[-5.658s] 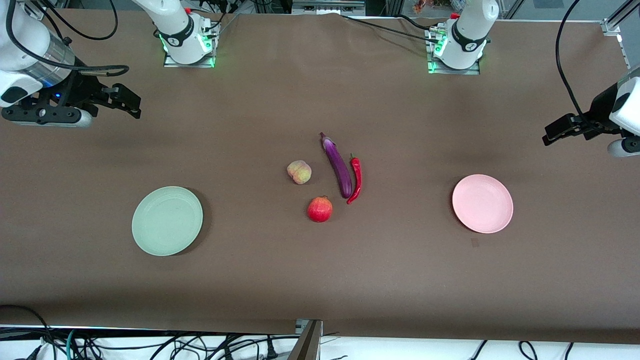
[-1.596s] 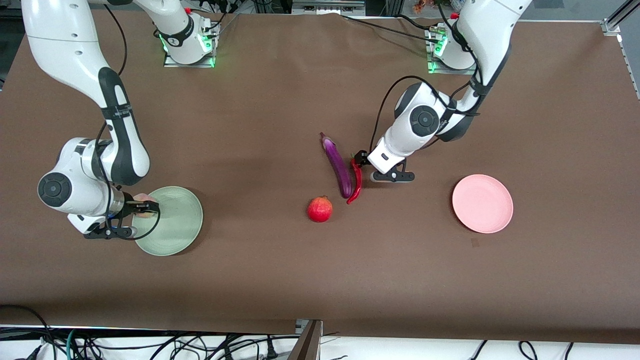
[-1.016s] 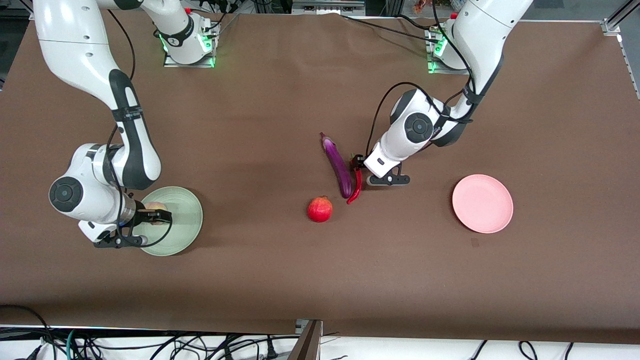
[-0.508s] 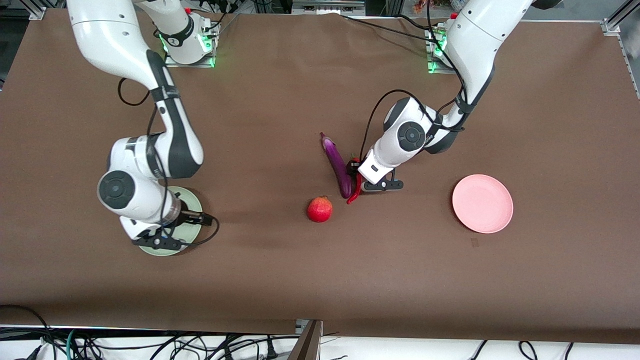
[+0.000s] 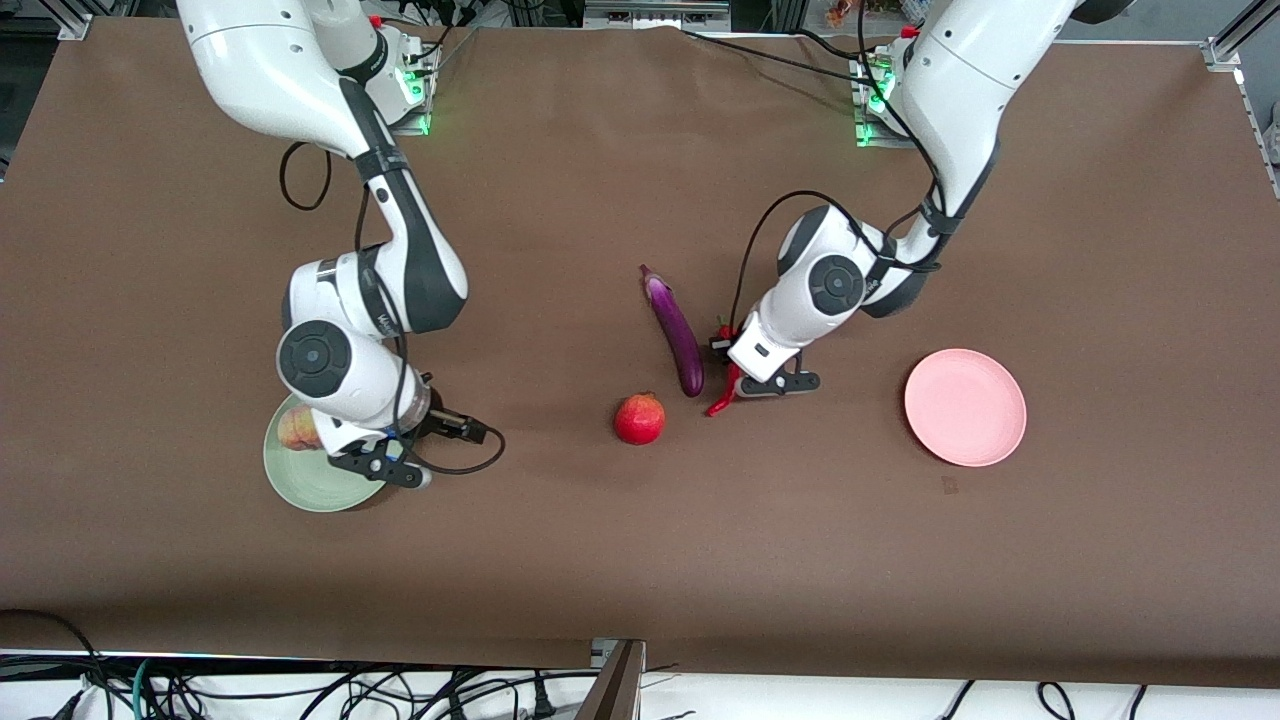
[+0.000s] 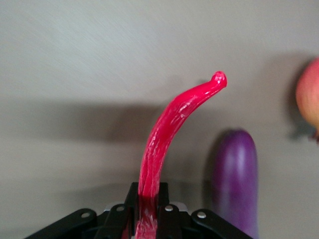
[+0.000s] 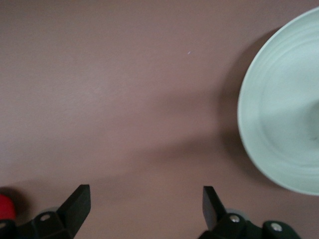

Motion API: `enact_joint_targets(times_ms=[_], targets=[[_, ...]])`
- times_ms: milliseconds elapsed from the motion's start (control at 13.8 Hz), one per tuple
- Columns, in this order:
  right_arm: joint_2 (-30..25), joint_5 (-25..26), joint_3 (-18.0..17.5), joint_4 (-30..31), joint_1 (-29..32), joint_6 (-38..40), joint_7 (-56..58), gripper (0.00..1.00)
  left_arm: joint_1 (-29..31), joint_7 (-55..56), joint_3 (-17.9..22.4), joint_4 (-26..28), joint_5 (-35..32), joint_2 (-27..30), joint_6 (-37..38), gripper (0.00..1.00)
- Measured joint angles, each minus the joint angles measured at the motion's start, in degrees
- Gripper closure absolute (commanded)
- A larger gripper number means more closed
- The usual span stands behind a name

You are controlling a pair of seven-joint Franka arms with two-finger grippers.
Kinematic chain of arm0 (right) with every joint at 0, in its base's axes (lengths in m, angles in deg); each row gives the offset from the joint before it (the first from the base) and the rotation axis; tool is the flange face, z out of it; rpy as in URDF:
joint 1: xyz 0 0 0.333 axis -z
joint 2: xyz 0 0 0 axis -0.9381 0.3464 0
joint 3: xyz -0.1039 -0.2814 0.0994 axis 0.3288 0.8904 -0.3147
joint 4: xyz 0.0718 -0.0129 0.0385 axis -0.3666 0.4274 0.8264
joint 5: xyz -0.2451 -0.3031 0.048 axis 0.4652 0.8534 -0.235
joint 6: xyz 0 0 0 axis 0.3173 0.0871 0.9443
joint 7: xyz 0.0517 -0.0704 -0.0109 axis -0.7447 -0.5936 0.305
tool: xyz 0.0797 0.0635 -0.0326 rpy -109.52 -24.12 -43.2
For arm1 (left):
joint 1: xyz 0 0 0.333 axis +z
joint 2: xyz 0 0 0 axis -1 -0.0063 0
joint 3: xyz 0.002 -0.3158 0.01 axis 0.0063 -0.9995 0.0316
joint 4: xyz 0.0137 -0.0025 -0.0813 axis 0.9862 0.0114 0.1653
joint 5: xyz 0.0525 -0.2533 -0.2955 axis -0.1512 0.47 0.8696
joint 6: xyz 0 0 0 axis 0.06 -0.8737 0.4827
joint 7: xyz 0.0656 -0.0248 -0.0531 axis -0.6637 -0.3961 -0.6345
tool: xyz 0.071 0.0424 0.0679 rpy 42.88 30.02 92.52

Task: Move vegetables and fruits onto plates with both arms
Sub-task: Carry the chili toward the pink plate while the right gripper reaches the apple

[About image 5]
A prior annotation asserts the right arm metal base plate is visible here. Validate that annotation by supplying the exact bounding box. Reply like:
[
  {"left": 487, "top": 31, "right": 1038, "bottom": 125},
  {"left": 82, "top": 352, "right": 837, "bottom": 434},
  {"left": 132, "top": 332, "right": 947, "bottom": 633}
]
[{"left": 380, "top": 30, "right": 438, "bottom": 136}]

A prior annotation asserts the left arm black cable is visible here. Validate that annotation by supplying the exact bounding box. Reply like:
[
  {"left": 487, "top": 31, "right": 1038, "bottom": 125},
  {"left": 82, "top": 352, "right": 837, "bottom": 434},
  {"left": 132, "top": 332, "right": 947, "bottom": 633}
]
[{"left": 733, "top": 0, "right": 946, "bottom": 336}]

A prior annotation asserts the brown table cover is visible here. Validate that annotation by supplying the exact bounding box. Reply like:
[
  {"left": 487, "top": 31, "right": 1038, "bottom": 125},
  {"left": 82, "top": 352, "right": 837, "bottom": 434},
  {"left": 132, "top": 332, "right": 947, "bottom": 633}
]
[{"left": 0, "top": 18, "right": 1280, "bottom": 691}]

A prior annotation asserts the red chili pepper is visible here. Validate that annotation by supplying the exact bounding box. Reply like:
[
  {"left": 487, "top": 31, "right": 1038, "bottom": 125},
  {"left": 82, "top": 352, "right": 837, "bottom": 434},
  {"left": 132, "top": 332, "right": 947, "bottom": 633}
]
[{"left": 705, "top": 318, "right": 746, "bottom": 418}]

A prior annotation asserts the aluminium edge rail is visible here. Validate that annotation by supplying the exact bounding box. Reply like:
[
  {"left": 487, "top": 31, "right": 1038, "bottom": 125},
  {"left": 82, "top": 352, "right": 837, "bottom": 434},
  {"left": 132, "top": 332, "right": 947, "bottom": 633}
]
[{"left": 1238, "top": 65, "right": 1280, "bottom": 201}]

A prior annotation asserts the pink round plate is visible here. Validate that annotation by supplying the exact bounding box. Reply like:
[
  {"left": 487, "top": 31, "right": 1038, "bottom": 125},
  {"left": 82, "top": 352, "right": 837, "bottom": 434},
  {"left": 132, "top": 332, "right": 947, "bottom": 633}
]
[{"left": 904, "top": 348, "right": 1028, "bottom": 468}]

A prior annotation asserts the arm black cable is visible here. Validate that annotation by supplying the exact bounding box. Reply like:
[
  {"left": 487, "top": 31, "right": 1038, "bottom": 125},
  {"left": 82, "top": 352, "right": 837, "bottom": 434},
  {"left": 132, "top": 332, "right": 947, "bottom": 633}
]
[
  {"left": 733, "top": 0, "right": 946, "bottom": 336},
  {"left": 279, "top": 140, "right": 507, "bottom": 477}
]

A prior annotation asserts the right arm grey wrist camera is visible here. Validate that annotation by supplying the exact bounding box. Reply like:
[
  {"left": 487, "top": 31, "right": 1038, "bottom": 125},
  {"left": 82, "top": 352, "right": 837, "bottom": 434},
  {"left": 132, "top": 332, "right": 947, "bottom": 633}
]
[{"left": 328, "top": 448, "right": 434, "bottom": 490}]

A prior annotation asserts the thin black table cable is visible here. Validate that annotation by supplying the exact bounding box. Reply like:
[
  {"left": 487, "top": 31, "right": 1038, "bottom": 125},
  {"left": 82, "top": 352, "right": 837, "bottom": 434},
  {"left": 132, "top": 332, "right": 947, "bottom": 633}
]
[{"left": 680, "top": 28, "right": 881, "bottom": 86}]

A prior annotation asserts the black looping floor cable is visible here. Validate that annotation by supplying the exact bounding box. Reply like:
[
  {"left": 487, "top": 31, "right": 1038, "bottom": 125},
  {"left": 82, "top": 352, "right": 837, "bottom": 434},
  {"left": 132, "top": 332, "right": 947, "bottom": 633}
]
[{"left": 0, "top": 608, "right": 113, "bottom": 720}]

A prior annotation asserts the grey metal equipment box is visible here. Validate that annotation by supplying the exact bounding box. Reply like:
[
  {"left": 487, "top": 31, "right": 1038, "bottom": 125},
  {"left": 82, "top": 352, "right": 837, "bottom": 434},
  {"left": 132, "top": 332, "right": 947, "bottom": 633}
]
[{"left": 583, "top": 0, "right": 733, "bottom": 31}]

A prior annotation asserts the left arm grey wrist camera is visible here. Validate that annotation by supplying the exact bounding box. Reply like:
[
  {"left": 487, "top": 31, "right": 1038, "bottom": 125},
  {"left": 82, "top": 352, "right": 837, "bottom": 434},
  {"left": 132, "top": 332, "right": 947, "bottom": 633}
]
[{"left": 733, "top": 370, "right": 822, "bottom": 400}]

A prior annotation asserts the yellow-pink peach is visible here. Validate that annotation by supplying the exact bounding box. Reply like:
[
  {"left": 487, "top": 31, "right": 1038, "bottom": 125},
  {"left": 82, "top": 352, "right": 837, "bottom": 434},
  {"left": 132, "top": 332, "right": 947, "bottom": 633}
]
[{"left": 277, "top": 405, "right": 323, "bottom": 453}]

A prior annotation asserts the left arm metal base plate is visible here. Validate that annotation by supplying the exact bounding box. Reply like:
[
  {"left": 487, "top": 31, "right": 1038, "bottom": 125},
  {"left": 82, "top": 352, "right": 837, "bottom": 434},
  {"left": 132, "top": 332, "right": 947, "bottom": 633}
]
[{"left": 855, "top": 45, "right": 926, "bottom": 151}]

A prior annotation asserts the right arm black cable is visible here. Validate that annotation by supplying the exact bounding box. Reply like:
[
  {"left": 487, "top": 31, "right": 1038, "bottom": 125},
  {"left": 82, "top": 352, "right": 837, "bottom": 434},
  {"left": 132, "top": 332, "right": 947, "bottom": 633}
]
[{"left": 279, "top": 140, "right": 507, "bottom": 477}]

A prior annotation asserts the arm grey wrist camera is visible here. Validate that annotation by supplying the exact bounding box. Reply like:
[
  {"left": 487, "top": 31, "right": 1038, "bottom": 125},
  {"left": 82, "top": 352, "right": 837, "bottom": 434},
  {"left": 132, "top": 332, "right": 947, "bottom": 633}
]
[
  {"left": 733, "top": 370, "right": 822, "bottom": 400},
  {"left": 328, "top": 448, "right": 434, "bottom": 490}
]

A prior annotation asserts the red pomegranate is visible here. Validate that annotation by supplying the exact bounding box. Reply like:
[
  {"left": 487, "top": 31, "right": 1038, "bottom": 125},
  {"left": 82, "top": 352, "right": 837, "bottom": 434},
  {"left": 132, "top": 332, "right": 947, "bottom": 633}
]
[{"left": 613, "top": 391, "right": 667, "bottom": 446}]

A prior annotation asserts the light green round plate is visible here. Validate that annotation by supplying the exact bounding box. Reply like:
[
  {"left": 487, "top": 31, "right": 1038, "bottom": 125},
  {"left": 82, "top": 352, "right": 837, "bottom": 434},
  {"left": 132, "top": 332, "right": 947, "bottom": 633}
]
[{"left": 263, "top": 393, "right": 391, "bottom": 513}]

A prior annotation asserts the long purple eggplant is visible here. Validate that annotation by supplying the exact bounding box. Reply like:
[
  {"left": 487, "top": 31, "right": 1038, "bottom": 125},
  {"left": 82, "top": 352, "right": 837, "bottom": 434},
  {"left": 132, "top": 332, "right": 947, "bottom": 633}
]
[{"left": 640, "top": 264, "right": 705, "bottom": 398}]

